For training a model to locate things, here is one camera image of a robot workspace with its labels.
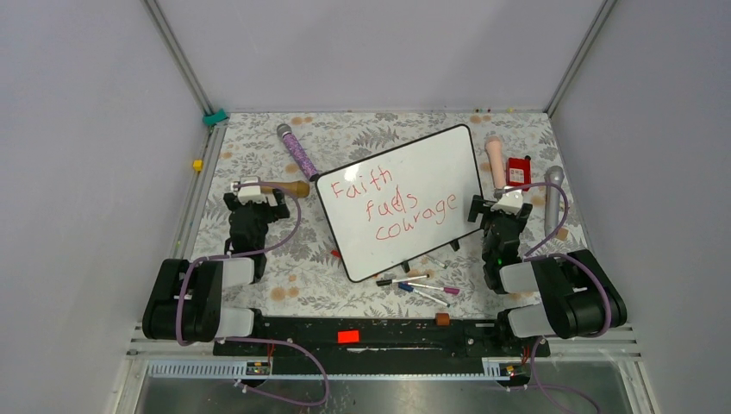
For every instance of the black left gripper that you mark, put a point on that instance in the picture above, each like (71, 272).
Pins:
(274, 212)

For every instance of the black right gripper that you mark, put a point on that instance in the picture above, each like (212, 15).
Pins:
(479, 205)

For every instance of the white whiteboard black frame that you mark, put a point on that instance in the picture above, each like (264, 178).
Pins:
(393, 207)

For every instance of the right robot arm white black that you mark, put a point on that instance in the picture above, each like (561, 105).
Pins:
(576, 296)

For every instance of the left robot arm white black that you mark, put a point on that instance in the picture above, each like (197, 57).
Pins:
(186, 303)

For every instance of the pink cap whiteboard marker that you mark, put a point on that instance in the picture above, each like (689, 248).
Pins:
(445, 289)

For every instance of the blue cap whiteboard marker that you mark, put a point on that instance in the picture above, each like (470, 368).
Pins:
(411, 289)

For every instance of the black cap whiteboard marker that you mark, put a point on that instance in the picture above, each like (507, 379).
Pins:
(386, 282)

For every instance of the gold toy microphone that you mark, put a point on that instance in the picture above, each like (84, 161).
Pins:
(300, 189)

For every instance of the red small box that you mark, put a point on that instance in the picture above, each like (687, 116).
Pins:
(518, 171)

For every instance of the peach cylinder toy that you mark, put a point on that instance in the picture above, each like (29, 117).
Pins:
(494, 149)

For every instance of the silver toy microphone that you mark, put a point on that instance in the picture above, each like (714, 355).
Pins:
(556, 176)

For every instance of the floral table mat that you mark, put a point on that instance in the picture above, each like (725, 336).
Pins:
(302, 277)

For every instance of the purple glitter toy microphone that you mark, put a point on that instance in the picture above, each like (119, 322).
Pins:
(297, 152)

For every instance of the teal corner clip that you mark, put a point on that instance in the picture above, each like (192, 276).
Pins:
(214, 118)

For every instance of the brown small block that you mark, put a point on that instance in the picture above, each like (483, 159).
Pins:
(442, 319)

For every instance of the red tape patch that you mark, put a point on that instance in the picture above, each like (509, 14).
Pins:
(348, 336)

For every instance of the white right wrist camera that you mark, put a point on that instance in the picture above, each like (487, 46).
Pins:
(508, 201)

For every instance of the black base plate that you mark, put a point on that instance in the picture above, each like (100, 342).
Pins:
(384, 343)

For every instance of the slotted cable duct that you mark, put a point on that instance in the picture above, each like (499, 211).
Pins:
(480, 369)

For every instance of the right aluminium frame post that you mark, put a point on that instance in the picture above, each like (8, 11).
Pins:
(599, 20)

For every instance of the aluminium frame post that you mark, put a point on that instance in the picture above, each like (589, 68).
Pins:
(599, 20)
(177, 53)

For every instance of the left aluminium frame post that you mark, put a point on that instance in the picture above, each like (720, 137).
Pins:
(177, 53)

